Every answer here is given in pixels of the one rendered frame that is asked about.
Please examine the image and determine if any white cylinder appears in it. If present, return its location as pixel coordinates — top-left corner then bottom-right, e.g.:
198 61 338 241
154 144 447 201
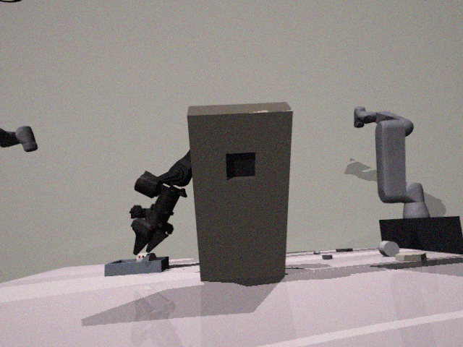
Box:
137 253 156 262

